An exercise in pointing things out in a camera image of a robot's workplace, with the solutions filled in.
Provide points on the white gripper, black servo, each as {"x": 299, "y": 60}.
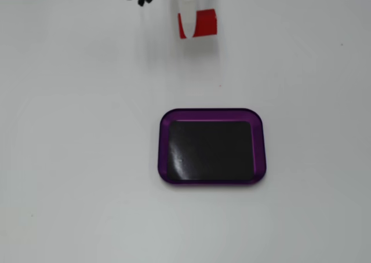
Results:
{"x": 188, "y": 19}

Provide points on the red perforated rectangular block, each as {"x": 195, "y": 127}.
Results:
{"x": 206, "y": 22}

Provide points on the purple metal tray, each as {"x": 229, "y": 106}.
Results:
{"x": 163, "y": 147}

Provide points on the black mat inside tray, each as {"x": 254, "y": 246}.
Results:
{"x": 211, "y": 150}

